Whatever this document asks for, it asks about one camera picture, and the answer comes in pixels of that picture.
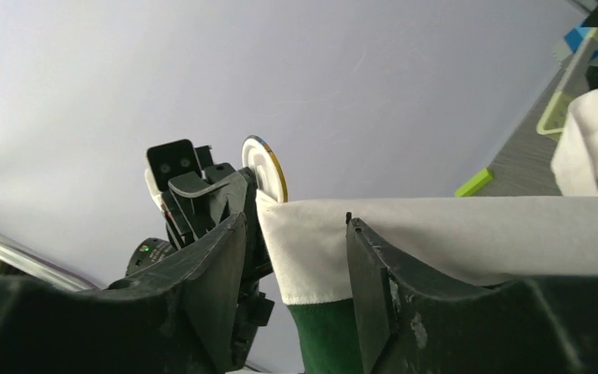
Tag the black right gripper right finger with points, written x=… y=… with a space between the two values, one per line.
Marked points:
x=412 y=318

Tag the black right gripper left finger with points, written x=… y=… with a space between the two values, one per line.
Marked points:
x=175 y=316

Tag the yellow-green perforated basket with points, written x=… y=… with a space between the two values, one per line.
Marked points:
x=571 y=85

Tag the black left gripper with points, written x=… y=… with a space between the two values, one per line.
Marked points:
x=213 y=288

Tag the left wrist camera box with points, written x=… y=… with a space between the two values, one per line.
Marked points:
x=166 y=161

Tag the white and green t-shirt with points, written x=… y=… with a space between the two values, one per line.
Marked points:
x=482 y=241

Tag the blue and green block stack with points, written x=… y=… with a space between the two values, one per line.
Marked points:
x=570 y=43

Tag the lime green block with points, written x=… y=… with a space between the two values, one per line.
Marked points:
x=475 y=184

